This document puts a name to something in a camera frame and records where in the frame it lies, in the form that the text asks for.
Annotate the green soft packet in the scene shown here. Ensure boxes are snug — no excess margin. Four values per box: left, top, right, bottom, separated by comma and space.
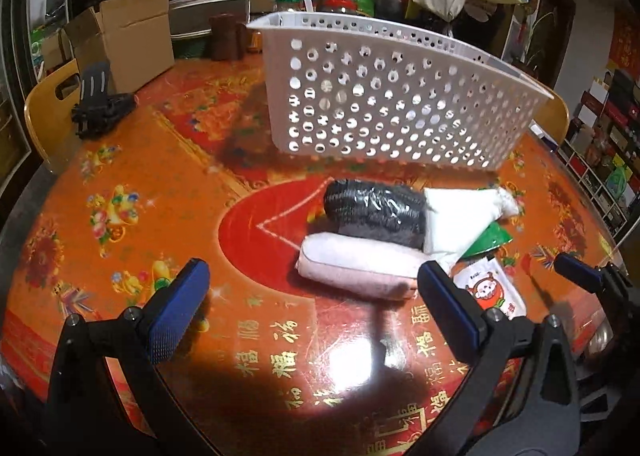
460, 221, 515, 259

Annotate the dark wooden door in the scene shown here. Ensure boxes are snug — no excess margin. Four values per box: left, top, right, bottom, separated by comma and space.
515, 0, 576, 87

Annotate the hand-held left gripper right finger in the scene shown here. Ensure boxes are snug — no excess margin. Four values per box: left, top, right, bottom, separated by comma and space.
416, 260, 583, 456

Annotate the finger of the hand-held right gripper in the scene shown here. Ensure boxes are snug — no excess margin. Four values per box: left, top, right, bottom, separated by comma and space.
554, 252, 636, 317

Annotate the black cloth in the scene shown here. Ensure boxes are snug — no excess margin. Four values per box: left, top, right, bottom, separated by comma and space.
324, 179, 428, 249

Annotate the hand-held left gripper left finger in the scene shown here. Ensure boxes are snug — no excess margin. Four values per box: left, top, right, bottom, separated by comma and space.
47, 259, 221, 456

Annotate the white orange cartoon packet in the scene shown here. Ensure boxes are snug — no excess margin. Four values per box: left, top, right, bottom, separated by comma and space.
450, 257, 527, 322

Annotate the open cardboard box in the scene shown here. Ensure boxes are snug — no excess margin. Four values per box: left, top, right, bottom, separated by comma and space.
62, 0, 176, 94

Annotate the brown mug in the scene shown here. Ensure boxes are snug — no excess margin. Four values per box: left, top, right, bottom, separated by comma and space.
209, 14, 248, 62

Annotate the pink towel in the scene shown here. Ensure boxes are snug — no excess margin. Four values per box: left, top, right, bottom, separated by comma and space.
295, 231, 426, 301

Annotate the glass jar with red lid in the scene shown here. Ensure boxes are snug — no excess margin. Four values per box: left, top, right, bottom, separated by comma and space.
315, 0, 357, 14

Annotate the wooden chair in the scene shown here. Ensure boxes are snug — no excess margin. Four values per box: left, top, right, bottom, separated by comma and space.
24, 59, 83, 174
530, 86, 571, 144

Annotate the white soft packet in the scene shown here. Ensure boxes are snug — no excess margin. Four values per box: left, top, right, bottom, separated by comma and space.
422, 186, 520, 269

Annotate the white perforated plastic basket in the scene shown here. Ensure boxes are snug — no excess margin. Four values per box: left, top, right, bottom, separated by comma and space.
246, 11, 556, 172

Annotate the white cubby shelf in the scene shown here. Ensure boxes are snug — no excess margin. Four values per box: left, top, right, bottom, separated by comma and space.
555, 66, 640, 237

